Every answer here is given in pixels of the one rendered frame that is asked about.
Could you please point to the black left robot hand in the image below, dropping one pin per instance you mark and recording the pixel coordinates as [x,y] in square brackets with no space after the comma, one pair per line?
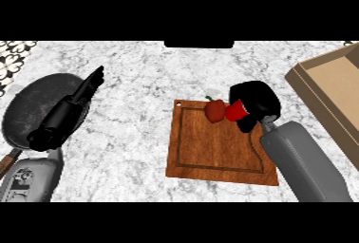
[61,118]

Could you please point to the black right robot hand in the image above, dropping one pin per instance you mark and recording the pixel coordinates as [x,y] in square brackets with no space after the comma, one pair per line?
[259,98]

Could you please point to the red can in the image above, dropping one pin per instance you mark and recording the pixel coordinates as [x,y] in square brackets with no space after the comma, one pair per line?
[236,111]

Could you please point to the brown cardboard box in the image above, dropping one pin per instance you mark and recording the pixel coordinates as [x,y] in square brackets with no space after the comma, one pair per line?
[327,95]

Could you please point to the brown wooden cutting board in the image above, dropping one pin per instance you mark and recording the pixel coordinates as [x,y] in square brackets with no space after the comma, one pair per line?
[215,148]

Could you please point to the black frying pan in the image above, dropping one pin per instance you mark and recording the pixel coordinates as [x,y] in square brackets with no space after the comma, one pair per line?
[33,104]

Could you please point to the red bell pepper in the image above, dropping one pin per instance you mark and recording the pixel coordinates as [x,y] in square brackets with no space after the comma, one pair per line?
[215,110]

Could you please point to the black and white patterned cloth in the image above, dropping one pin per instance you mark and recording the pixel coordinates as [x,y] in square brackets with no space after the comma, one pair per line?
[13,61]

